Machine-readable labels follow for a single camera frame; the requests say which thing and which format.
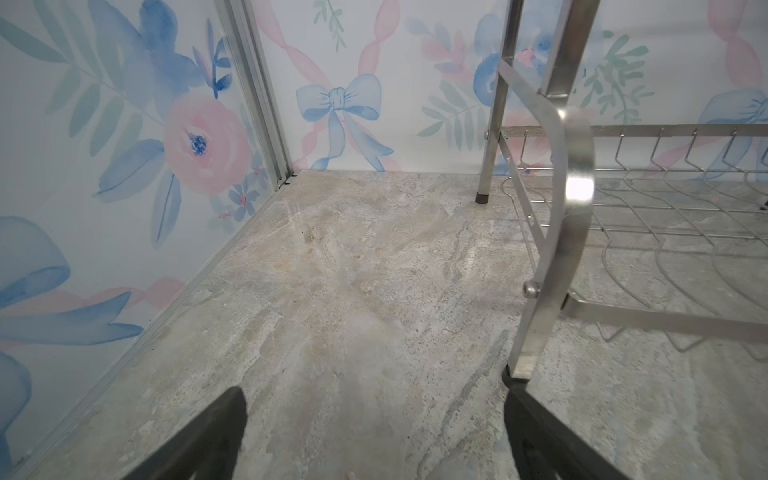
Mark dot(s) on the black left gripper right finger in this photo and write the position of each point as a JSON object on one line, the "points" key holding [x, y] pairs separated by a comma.
{"points": [[542, 446]]}

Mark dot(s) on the aluminium corner post left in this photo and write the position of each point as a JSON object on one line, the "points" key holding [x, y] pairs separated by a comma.
{"points": [[242, 34]]}

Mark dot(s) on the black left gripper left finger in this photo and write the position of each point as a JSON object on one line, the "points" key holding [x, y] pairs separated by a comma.
{"points": [[206, 448]]}

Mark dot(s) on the stainless steel dish rack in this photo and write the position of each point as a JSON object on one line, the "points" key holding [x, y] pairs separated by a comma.
{"points": [[561, 243]]}

